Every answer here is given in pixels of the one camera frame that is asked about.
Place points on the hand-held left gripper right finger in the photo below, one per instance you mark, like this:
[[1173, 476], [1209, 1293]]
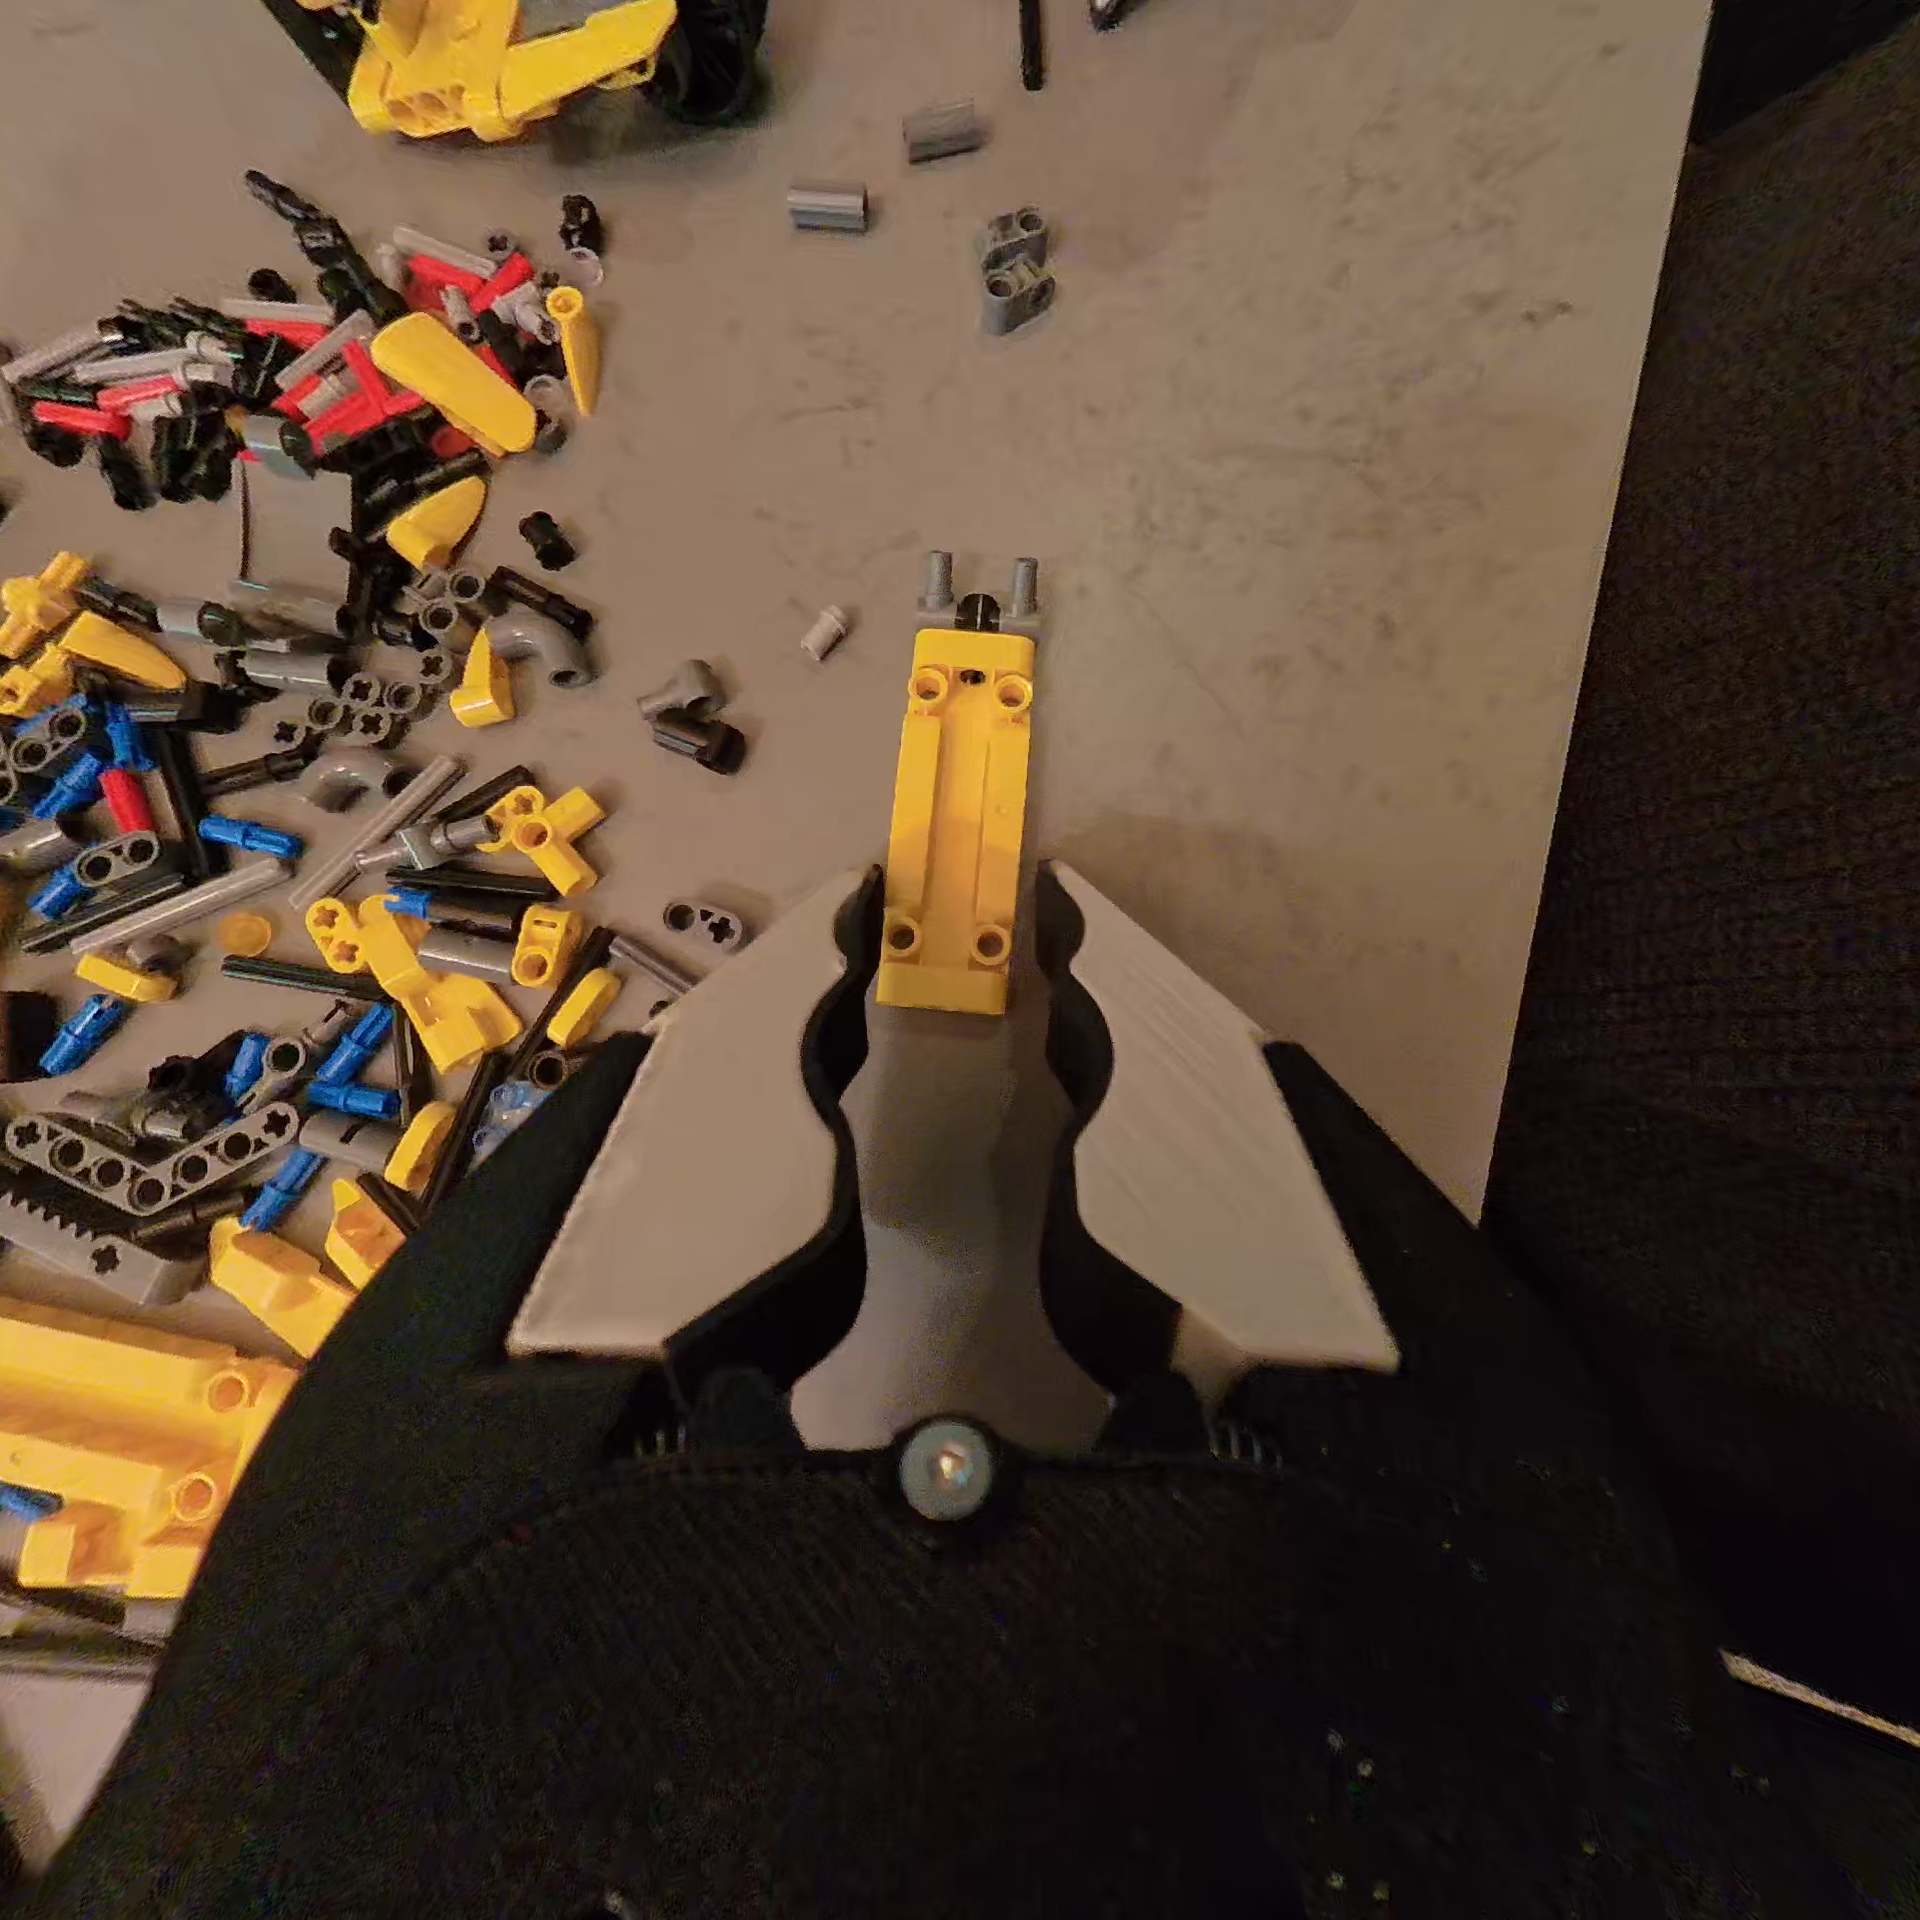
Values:
[[1228, 1186]]

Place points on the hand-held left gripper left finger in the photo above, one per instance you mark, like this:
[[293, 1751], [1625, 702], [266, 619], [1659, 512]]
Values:
[[690, 1186]]

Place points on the yellow panel with grey pins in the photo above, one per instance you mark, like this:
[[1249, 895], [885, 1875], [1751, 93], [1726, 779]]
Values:
[[961, 811]]

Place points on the pile of toy building pieces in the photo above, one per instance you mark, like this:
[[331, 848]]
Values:
[[451, 377]]

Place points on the grey black elbow connector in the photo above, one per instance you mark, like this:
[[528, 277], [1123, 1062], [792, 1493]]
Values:
[[698, 731]]

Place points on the tiny grey toy bush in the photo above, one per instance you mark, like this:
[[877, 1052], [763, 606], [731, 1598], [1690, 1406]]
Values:
[[823, 635]]

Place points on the person's black clothed body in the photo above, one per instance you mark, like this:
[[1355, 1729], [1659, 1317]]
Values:
[[1726, 901]]

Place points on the plain yellow toy panel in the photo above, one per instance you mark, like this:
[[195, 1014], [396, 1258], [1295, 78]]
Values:
[[106, 1412]]

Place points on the small yellow toy vehicle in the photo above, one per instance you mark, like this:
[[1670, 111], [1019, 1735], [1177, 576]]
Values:
[[451, 78]]

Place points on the black toy axle rod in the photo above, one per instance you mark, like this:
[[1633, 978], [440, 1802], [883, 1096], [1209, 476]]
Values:
[[1032, 45]]

